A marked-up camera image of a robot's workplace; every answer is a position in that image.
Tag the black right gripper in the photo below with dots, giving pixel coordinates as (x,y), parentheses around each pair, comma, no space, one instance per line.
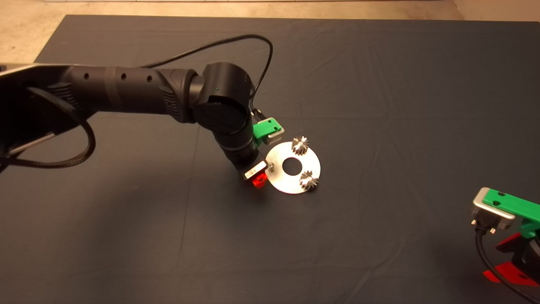
(529,257)

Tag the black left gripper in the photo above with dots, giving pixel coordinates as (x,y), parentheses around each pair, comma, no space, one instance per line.
(244,160)

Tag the dark steel planetary gear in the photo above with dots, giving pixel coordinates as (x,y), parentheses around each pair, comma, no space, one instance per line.
(309,180)
(300,145)

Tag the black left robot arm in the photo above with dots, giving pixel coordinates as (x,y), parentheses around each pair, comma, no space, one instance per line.
(126,88)

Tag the round metal carrier plate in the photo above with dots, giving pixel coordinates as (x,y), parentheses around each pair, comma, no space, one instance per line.
(291,183)

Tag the dark grey table cloth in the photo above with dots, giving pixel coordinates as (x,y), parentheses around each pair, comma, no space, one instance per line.
(379,84)

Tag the thick black braided harness loop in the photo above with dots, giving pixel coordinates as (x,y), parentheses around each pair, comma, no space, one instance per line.
(92,145)

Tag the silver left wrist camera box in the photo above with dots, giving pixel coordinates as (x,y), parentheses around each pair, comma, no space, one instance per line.
(276,136)

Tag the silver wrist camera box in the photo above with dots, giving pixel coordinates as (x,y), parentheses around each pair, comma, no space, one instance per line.
(276,136)
(489,213)

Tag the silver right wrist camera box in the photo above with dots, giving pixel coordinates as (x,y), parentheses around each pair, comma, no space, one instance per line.
(489,213)

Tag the green right camera mount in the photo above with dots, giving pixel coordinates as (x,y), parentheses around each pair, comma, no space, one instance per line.
(514,207)

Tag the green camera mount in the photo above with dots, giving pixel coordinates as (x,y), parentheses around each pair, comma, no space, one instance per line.
(265,128)
(514,207)

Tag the green left camera mount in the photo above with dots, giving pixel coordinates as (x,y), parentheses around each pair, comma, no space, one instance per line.
(265,128)

